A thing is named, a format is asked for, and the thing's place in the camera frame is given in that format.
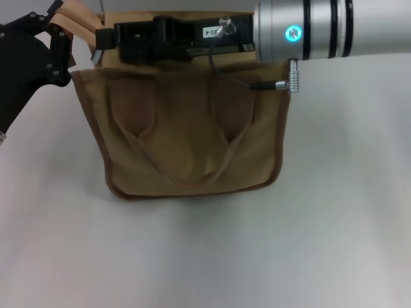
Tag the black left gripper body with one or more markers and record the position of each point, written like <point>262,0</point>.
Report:
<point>19,70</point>

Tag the silver metal zipper pull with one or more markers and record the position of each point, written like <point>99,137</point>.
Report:
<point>96,57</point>

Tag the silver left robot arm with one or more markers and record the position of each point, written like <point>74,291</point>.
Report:
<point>2,137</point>

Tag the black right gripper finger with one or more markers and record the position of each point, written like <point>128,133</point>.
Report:
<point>105,39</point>

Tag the khaki canvas food bag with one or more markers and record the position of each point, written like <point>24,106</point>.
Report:
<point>192,134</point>

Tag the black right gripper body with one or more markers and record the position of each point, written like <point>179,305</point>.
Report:
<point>167,38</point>

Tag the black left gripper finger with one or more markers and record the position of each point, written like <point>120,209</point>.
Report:
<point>35,20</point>
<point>61,64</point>

